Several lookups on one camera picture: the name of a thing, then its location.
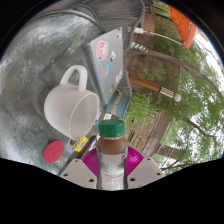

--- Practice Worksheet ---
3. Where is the flat round red coaster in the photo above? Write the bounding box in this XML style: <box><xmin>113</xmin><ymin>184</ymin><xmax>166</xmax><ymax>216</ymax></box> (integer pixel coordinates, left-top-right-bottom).
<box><xmin>42</xmin><ymin>140</ymin><xmax>65</xmax><ymax>164</ymax></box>

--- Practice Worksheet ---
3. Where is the stone wall fountain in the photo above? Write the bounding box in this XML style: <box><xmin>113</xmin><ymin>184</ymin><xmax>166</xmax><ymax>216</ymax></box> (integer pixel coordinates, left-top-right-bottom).
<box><xmin>131</xmin><ymin>111</ymin><xmax>176</xmax><ymax>158</ymax></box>

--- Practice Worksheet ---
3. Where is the yellow card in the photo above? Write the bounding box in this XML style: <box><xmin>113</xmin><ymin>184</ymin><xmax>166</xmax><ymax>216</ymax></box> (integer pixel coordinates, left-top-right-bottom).
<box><xmin>74</xmin><ymin>135</ymin><xmax>90</xmax><ymax>153</ymax></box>

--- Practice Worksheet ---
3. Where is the grey laptop with stickers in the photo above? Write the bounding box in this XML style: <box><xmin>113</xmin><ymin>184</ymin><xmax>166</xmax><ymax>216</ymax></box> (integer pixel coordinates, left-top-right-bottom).
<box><xmin>87</xmin><ymin>27</ymin><xmax>125</xmax><ymax>106</ymax></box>

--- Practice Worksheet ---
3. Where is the orange canopy tent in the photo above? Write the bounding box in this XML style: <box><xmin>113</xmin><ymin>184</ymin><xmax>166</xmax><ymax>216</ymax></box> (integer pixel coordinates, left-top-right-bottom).
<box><xmin>134</xmin><ymin>5</ymin><xmax>198</xmax><ymax>50</ymax></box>

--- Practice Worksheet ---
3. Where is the tall leaning grey-trunk tree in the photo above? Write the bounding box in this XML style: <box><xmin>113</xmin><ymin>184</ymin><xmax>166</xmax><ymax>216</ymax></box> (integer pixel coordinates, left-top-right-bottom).
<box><xmin>126</xmin><ymin>19</ymin><xmax>224</xmax><ymax>104</ymax></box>

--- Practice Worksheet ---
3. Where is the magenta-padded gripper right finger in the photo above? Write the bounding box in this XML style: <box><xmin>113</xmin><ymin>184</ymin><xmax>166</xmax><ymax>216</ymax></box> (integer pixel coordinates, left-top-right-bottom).
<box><xmin>125</xmin><ymin>146</ymin><xmax>166</xmax><ymax>190</ymax></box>

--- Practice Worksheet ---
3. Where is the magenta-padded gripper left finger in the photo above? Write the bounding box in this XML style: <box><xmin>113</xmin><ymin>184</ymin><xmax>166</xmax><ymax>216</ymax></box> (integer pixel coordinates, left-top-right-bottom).
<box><xmin>59</xmin><ymin>146</ymin><xmax>101</xmax><ymax>190</ymax></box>

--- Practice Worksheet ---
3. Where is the tape roll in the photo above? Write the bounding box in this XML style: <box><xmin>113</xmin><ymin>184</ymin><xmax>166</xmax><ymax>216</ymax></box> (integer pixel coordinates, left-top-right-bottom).
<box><xmin>67</xmin><ymin>138</ymin><xmax>78</xmax><ymax>149</ymax></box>

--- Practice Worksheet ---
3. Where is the white mug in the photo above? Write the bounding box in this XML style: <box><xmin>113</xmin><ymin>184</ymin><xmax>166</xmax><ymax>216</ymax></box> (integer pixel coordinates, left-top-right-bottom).
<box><xmin>43</xmin><ymin>65</ymin><xmax>101</xmax><ymax>141</ymax></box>

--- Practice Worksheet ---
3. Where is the green-capped brown drink bottle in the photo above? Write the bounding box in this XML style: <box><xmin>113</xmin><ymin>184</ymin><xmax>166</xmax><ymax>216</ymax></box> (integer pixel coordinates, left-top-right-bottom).
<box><xmin>95</xmin><ymin>119</ymin><xmax>130</xmax><ymax>191</ymax></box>

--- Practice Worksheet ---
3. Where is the grey mesh metal chair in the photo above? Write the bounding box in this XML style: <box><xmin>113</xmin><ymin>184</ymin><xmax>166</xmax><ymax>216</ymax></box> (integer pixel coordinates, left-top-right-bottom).
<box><xmin>74</xmin><ymin>0</ymin><xmax>146</xmax><ymax>38</ymax></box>

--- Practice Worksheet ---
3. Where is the blue yellow striped cone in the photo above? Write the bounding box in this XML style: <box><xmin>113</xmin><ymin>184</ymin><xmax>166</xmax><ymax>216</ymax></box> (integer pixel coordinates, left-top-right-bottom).
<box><xmin>130</xmin><ymin>41</ymin><xmax>150</xmax><ymax>54</ymax></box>

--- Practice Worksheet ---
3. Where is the wooden globe lamp post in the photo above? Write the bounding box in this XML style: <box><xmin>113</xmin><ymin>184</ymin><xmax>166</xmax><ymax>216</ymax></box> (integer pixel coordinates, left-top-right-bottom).
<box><xmin>129</xmin><ymin>74</ymin><xmax>183</xmax><ymax>103</ymax></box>

